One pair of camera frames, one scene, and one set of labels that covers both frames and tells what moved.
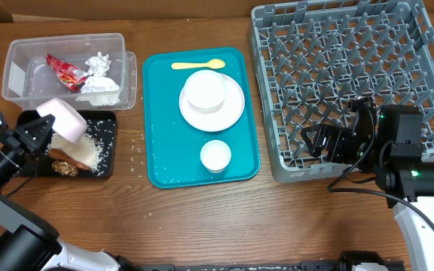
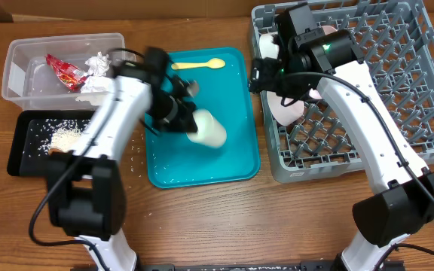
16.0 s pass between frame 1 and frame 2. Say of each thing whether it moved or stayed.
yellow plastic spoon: stayed
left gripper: moved
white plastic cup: moved
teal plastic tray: stayed
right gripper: moved
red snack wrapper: stayed
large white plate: moved
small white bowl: moved
